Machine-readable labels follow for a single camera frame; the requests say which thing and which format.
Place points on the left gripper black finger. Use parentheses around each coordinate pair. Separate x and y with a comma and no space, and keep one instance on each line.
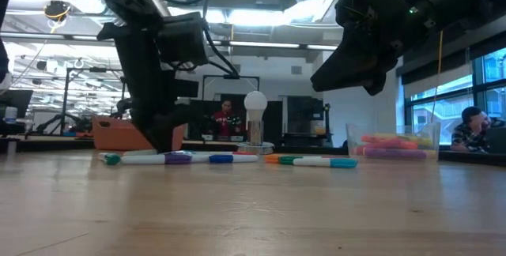
(162,129)

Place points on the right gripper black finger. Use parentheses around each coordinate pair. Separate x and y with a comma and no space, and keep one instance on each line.
(348,70)
(375,87)

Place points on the green marker cap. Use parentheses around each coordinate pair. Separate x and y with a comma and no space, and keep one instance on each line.
(112,159)

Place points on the pink highlighter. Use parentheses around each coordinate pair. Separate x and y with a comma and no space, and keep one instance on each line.
(391,144)

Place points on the blue-cap small white marker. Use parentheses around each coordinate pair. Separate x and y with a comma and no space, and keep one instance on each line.
(221,159)

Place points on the purple highlighter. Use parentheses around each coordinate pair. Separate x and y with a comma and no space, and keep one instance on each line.
(395,153)

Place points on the yellow Sharpie highlighter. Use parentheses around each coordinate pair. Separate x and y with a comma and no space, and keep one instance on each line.
(424,141)

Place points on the purple-cap small white marker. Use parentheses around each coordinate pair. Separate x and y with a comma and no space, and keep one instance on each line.
(178,159)

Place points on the orange plastic bin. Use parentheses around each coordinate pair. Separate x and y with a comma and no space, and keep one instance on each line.
(114,135)

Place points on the black monitor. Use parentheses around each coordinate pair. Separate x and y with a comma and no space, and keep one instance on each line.
(16,102)
(304,110)

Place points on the person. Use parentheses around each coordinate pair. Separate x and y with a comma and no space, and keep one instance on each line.
(472,129)
(225,123)

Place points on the clear plastic container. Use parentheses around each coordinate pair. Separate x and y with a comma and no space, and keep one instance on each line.
(435,129)

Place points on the window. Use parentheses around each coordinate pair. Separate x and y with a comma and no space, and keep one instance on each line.
(442,117)

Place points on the black partition panel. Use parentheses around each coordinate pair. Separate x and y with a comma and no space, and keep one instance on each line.
(276,117)

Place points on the ceiling light strip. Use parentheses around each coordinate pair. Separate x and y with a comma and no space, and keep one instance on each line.
(261,44)

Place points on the white light bulb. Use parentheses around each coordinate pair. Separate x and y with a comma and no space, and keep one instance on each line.
(255,104)

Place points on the green-cap small white marker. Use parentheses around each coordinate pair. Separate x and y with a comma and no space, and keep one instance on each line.
(288,160)

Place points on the black workbench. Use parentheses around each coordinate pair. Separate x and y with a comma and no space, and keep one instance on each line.
(47,143)

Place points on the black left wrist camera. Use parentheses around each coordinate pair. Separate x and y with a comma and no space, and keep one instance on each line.
(182,38)

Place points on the black metal frame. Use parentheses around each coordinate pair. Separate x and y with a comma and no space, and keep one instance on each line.
(247,77)
(95,69)

